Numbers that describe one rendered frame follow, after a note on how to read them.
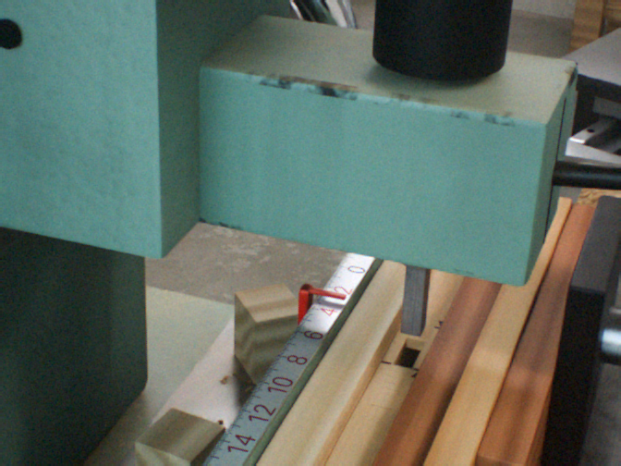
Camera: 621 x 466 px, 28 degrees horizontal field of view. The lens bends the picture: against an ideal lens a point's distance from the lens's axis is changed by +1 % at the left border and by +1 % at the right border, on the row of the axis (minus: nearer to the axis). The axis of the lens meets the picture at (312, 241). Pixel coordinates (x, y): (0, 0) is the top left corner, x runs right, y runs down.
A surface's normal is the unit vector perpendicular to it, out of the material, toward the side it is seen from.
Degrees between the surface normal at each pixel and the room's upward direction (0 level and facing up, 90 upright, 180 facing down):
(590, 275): 0
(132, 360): 90
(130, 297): 90
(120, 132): 90
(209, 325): 0
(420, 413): 0
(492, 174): 90
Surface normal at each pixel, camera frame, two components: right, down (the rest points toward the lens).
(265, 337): 0.40, 0.45
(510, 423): 0.04, -0.88
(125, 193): -0.33, 0.44
